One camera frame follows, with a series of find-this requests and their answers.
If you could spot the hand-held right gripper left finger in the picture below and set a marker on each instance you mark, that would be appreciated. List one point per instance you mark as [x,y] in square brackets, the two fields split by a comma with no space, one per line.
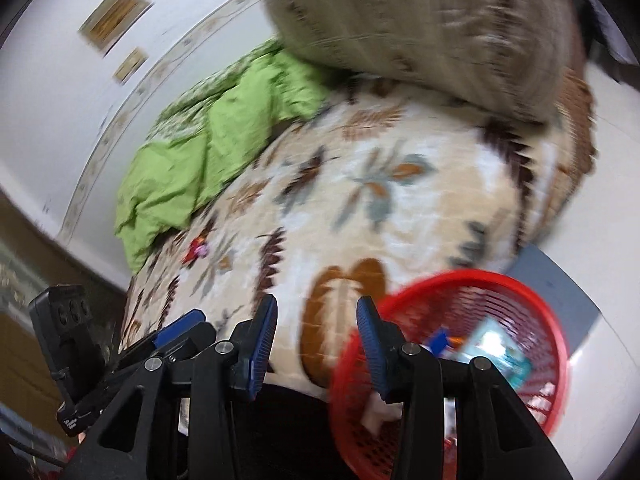
[262,345]

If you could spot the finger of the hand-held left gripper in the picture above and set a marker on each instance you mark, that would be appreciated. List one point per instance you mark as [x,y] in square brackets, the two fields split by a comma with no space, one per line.
[195,337]
[180,324]

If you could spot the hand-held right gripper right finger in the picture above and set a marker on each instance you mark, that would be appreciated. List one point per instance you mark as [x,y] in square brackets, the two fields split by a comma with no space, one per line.
[375,345]

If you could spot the red plastic basket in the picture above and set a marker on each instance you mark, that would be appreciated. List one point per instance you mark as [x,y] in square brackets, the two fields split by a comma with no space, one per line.
[345,400]

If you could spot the pink red plastic wrapper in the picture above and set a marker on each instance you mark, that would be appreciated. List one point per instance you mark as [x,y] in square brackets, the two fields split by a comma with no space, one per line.
[195,251]

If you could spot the wooden door with glass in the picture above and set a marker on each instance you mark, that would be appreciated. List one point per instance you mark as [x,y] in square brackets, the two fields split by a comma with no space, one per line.
[30,370]

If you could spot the blue orange wrapper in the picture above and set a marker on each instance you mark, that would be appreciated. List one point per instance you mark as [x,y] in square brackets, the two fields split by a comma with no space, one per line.
[440,340]

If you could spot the white crumpled paper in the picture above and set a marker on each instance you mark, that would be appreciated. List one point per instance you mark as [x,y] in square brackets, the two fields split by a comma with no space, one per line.
[380,415]

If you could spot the leaf print blanket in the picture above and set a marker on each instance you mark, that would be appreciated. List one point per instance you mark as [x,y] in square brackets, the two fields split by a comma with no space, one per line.
[400,210]

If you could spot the green quilt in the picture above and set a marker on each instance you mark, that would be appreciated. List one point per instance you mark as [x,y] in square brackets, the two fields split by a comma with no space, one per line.
[200,150]

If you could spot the striped beige pillow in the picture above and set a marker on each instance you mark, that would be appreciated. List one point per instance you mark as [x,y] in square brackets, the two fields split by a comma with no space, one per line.
[425,25]

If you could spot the small framed wall picture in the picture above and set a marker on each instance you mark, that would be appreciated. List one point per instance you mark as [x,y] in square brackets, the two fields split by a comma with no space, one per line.
[131,65]

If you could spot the large framed wall picture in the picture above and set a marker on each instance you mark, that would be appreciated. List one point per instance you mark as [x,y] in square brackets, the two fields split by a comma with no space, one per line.
[115,17]

